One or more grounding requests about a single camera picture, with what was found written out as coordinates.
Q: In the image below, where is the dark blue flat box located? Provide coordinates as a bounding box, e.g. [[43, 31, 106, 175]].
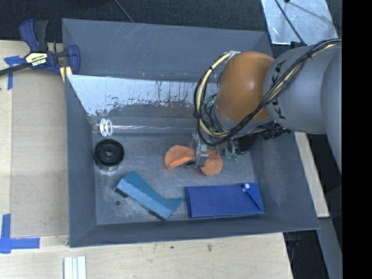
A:
[[184, 182, 266, 219]]

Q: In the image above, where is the light blue sponge block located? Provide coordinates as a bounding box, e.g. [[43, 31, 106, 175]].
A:
[[114, 171, 184, 221]]

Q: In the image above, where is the black round disc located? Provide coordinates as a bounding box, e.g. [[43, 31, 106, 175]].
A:
[[93, 138, 126, 166]]

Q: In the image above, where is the grey metal bin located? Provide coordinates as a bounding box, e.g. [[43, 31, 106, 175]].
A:
[[61, 18, 321, 248]]

